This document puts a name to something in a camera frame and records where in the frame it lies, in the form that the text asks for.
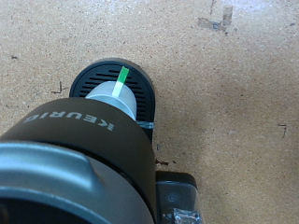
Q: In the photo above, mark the black Keurig coffee machine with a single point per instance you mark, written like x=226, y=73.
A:
x=78, y=149

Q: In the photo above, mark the dark translucent plastic container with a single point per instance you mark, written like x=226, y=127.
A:
x=177, y=193

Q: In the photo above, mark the clear plastic piece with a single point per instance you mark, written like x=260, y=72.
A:
x=186, y=217

